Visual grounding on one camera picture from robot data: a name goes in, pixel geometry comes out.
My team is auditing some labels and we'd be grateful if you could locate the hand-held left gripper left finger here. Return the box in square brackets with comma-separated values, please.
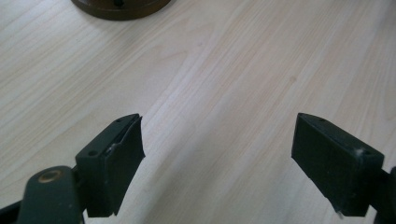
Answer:
[74, 113, 147, 218]

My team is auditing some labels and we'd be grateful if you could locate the brown base wire cup rack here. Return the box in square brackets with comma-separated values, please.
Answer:
[70, 0, 172, 21]

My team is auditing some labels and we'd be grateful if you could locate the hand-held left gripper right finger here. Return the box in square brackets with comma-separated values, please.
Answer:
[290, 112, 385, 217]

